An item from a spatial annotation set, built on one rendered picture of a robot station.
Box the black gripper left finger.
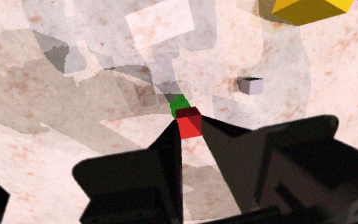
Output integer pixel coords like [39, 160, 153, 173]
[71, 119, 184, 224]

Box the yellow block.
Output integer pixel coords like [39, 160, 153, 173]
[272, 0, 354, 26]

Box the red block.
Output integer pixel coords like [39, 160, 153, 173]
[175, 106, 202, 139]

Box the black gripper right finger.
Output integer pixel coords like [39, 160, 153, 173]
[201, 114, 339, 214]

